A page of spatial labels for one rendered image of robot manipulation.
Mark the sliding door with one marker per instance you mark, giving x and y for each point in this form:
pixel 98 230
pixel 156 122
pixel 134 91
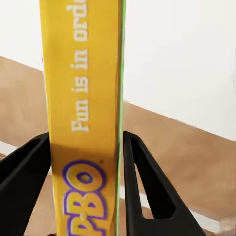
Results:
pixel 200 165
pixel 43 222

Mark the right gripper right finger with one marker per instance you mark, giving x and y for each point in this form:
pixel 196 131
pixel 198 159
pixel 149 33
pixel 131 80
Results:
pixel 171 215

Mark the board game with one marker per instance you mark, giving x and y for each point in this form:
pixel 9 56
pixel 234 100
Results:
pixel 83 44

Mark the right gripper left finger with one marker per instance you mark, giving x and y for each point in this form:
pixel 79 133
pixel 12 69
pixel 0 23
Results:
pixel 22 175

